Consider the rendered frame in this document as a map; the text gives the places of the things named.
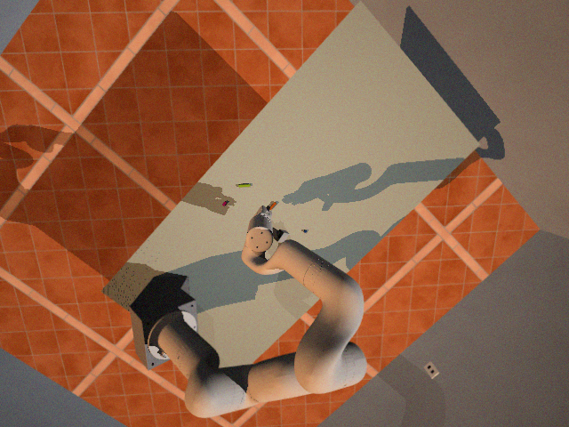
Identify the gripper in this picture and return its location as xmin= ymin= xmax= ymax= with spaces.
xmin=254 ymin=205 xmax=272 ymax=220

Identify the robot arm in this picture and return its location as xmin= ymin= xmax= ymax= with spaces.
xmin=148 ymin=214 xmax=367 ymax=418

